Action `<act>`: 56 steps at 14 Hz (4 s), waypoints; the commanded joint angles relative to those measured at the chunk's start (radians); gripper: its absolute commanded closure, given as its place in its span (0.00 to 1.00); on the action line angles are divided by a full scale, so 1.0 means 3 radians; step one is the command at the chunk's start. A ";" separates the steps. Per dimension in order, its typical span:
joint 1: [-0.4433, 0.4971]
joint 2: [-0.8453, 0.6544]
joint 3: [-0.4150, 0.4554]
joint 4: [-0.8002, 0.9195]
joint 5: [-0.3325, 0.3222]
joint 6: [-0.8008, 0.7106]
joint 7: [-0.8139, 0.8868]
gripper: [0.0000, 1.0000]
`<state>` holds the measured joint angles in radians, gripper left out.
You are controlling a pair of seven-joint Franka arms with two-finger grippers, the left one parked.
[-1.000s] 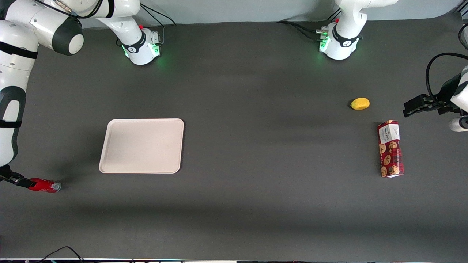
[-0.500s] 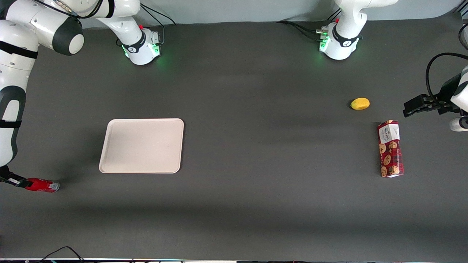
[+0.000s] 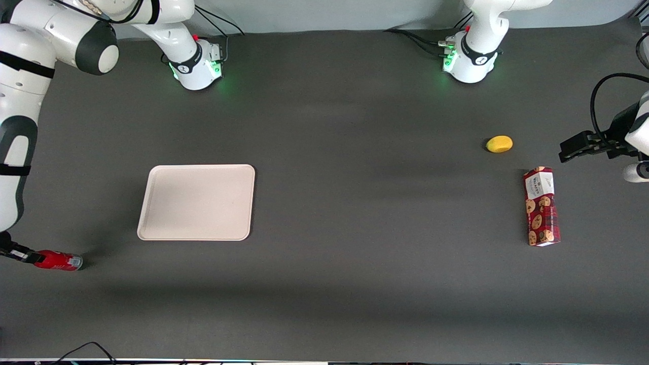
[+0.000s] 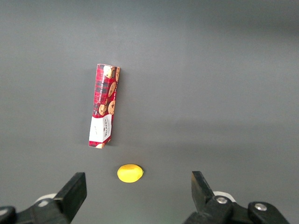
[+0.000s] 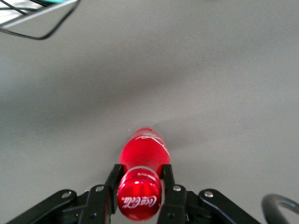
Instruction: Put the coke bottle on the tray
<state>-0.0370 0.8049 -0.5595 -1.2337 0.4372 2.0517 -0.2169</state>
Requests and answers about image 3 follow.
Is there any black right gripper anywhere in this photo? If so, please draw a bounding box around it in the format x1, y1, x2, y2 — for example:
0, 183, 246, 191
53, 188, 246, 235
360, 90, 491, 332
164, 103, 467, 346
0, 231, 45, 266

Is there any beige plastic tray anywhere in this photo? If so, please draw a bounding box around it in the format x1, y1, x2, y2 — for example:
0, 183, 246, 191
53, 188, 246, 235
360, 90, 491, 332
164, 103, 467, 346
136, 164, 256, 242

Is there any black curved cable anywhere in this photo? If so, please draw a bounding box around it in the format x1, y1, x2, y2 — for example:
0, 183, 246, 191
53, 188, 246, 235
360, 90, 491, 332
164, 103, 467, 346
636, 32, 649, 72

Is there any red coke bottle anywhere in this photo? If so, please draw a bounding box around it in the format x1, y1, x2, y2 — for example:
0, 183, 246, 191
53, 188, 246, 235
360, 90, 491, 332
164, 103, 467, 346
32, 249, 84, 272

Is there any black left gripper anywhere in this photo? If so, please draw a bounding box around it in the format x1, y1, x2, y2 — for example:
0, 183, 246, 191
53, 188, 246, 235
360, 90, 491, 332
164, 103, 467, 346
559, 101, 641, 163

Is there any dark grey table mat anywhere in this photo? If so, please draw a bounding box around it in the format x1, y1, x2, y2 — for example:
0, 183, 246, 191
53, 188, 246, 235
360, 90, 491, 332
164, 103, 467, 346
0, 18, 649, 363

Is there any red cookie box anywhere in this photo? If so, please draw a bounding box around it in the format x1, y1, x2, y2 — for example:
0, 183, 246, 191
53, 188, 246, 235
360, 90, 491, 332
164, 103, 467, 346
523, 166, 562, 247

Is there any yellow lemon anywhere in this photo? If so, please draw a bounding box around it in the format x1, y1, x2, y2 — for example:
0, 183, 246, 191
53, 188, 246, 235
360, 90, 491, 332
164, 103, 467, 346
486, 135, 514, 154

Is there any black looped wrist cable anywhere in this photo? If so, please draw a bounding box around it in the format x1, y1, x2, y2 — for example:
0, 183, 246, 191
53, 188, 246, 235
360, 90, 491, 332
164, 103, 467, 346
590, 73, 649, 143

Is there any black base cable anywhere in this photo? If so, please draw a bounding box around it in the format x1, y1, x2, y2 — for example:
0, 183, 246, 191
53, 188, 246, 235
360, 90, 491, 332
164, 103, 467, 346
383, 28, 449, 47
194, 7, 246, 37
406, 33, 449, 57

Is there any black cable at table edge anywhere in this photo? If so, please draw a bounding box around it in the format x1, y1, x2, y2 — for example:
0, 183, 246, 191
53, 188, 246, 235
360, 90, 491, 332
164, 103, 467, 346
51, 341, 118, 365

